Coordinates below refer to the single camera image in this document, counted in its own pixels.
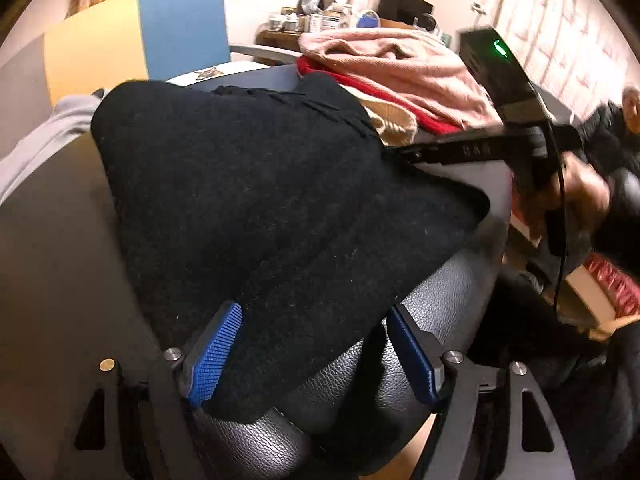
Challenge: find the group of small containers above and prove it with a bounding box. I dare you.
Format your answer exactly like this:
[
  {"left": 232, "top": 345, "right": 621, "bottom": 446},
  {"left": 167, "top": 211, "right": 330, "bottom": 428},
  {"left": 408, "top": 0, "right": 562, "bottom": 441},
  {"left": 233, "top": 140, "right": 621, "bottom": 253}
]
[{"left": 267, "top": 4, "right": 356, "bottom": 33}]

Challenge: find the cream knitted sweater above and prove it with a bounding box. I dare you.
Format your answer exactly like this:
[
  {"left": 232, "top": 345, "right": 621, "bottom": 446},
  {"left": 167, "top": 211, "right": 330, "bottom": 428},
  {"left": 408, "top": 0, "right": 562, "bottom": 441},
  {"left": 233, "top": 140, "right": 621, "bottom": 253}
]
[{"left": 360, "top": 97, "right": 418, "bottom": 147}]

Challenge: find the white printed pillow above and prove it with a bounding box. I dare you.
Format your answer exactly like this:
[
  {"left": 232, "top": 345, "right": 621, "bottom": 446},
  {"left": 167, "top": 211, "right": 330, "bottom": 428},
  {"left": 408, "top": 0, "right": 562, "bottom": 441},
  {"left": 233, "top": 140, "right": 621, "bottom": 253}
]
[{"left": 165, "top": 61, "right": 271, "bottom": 87}]

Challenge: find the black knitted sweater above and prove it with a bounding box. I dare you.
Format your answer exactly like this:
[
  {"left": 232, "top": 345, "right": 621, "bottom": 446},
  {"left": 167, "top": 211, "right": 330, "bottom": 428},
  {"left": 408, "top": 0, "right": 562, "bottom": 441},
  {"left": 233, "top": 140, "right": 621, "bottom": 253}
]
[{"left": 91, "top": 72, "right": 491, "bottom": 423}]

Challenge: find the person's right hand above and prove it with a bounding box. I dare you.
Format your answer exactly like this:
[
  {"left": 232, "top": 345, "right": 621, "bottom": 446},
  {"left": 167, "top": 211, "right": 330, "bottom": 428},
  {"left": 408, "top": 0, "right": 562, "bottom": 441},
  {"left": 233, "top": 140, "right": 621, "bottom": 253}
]
[{"left": 514, "top": 156, "right": 613, "bottom": 257}]

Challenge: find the red ribbed sweater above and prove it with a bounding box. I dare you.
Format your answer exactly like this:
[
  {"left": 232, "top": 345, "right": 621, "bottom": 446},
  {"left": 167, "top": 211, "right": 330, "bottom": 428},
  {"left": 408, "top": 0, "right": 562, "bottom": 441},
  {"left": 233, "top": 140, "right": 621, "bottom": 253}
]
[{"left": 296, "top": 57, "right": 461, "bottom": 136}]

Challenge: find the pink red patterned cloth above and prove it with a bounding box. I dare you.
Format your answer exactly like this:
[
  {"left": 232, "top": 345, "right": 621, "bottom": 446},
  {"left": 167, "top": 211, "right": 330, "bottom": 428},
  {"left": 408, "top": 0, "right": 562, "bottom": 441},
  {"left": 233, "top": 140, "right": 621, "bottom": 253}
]
[{"left": 582, "top": 254, "right": 640, "bottom": 321}]

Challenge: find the light grey garment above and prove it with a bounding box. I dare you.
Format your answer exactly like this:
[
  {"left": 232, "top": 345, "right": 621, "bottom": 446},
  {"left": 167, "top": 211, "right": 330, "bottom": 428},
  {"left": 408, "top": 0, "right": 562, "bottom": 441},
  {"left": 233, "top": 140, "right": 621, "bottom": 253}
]
[{"left": 0, "top": 89, "right": 108, "bottom": 206}]

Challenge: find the black monitor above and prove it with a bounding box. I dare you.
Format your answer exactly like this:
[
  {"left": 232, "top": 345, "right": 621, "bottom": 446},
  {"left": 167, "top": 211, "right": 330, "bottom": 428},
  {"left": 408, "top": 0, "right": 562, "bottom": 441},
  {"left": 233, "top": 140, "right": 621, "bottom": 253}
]
[{"left": 377, "top": 0, "right": 435, "bottom": 26}]

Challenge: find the pink sweater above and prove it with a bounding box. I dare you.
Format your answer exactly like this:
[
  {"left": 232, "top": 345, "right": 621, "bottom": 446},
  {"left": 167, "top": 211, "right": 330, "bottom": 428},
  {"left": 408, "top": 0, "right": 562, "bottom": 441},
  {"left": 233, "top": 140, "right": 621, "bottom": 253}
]
[{"left": 299, "top": 27, "right": 506, "bottom": 131}]

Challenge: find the cluttered wooden shelf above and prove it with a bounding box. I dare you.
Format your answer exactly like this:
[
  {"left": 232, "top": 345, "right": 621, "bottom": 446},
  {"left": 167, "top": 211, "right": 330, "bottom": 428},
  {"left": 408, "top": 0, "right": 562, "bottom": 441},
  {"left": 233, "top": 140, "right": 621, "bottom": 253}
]
[{"left": 256, "top": 19, "right": 451, "bottom": 53}]

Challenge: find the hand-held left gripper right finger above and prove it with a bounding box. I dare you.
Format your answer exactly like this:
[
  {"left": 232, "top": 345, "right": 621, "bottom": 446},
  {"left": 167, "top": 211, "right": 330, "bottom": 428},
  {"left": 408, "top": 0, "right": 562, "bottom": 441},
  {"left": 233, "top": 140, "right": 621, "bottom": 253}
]
[{"left": 387, "top": 303, "right": 576, "bottom": 480}]

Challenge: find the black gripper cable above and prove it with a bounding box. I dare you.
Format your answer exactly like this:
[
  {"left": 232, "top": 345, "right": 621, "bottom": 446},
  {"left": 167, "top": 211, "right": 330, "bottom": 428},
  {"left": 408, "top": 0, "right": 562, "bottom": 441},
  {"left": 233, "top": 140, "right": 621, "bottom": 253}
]
[{"left": 542, "top": 105, "right": 569, "bottom": 311}]

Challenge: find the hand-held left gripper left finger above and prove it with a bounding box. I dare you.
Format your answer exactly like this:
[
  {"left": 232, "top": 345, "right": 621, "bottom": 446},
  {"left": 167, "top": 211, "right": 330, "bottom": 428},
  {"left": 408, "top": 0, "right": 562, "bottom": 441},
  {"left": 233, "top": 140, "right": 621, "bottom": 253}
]
[{"left": 30, "top": 300, "right": 244, "bottom": 480}]

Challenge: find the person's right forearm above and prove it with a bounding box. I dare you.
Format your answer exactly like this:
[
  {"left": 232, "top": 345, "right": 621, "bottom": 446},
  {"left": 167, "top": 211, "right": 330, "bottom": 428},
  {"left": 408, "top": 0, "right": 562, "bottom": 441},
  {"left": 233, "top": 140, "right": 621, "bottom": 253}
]
[{"left": 592, "top": 165, "right": 640, "bottom": 271}]

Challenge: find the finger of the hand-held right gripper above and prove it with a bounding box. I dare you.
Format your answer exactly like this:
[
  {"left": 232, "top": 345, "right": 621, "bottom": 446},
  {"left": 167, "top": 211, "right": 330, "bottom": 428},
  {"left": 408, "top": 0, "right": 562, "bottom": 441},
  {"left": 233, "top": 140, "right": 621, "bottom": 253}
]
[{"left": 382, "top": 127, "right": 506, "bottom": 166}]

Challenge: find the grey yellow blue headboard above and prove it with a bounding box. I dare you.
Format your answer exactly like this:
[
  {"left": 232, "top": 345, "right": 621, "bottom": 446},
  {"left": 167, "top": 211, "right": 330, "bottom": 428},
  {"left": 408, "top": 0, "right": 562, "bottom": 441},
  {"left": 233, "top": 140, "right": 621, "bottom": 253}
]
[{"left": 0, "top": 0, "right": 232, "bottom": 133}]

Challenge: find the grey metal bed rail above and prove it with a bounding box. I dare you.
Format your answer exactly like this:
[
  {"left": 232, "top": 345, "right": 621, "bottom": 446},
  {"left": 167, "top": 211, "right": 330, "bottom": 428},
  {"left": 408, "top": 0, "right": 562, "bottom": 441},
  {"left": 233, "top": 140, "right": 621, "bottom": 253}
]
[{"left": 229, "top": 42, "right": 303, "bottom": 67}]

